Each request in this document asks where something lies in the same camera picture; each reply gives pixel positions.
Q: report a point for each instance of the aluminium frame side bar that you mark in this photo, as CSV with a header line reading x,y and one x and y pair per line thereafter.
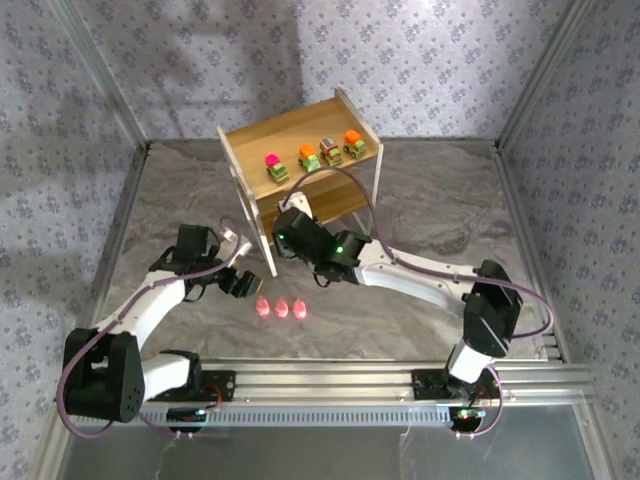
x,y
512,192
128,200

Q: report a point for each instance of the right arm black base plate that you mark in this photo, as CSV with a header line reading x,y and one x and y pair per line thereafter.
x,y
425,385

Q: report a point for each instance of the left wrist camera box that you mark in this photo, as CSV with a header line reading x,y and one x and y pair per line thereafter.
x,y
240,247

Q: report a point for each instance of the green toy truck grey box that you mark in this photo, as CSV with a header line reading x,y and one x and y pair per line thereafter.
x,y
331,151

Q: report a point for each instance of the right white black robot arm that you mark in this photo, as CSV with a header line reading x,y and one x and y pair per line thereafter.
x,y
415,280

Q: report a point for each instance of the grey metal sheet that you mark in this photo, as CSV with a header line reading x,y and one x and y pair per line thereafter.
x,y
325,455

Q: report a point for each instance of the aluminium mounting rail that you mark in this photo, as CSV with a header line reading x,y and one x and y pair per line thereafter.
x,y
325,380

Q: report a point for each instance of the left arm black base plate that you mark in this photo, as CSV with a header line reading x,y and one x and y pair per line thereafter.
x,y
222,385

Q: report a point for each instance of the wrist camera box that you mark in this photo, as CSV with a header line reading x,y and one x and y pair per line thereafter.
x,y
240,247
299,202

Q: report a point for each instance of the green toy truck orange mixer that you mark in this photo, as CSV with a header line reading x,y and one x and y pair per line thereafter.
x,y
310,159

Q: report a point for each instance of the pink plastic pig toy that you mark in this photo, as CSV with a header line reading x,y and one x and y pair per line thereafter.
x,y
263,307
282,308
300,310

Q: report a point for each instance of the aluminium frame post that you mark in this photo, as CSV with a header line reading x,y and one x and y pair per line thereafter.
x,y
103,70
542,70

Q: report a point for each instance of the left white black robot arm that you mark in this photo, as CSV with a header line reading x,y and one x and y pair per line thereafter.
x,y
150,310

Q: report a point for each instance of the green toy truck orange tipper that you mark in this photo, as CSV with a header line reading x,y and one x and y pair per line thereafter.
x,y
354,145

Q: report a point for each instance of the green toy truck pink load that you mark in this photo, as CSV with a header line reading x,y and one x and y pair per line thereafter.
x,y
277,169

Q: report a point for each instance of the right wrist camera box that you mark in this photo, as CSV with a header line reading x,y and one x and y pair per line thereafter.
x,y
299,202

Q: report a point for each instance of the wooden two-tier shelf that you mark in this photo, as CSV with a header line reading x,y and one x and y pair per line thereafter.
x,y
250,145

